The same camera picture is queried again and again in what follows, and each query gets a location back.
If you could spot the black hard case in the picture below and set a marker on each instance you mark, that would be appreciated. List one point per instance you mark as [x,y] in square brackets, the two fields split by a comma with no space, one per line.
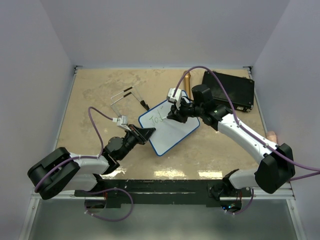
[240,90]

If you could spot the black base frame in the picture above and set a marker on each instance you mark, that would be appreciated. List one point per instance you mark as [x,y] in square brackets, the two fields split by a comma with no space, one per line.
[113,193]

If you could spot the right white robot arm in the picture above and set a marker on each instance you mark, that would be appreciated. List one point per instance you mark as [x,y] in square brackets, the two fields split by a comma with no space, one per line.
[275,166]

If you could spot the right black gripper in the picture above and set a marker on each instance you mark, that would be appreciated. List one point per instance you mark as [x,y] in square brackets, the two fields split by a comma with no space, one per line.
[174,114]

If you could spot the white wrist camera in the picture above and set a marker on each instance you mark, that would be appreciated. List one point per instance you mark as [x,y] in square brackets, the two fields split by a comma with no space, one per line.
[174,96]
[121,122]

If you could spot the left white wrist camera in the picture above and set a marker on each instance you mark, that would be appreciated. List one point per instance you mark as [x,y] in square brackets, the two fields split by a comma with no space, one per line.
[121,122]

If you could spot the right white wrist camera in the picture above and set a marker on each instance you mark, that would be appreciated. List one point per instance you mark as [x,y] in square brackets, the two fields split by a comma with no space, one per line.
[174,96]

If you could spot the gold microphone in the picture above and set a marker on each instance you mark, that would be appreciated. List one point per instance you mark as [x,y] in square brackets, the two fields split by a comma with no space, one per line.
[187,83]

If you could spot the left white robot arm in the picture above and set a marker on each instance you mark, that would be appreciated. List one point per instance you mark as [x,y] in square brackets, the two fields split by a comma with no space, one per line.
[62,170]

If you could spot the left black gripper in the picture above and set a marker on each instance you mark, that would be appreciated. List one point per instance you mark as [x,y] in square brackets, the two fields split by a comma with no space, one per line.
[142,135]

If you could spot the blue framed whiteboard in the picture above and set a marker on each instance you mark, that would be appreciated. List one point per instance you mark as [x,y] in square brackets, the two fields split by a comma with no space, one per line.
[168,132]

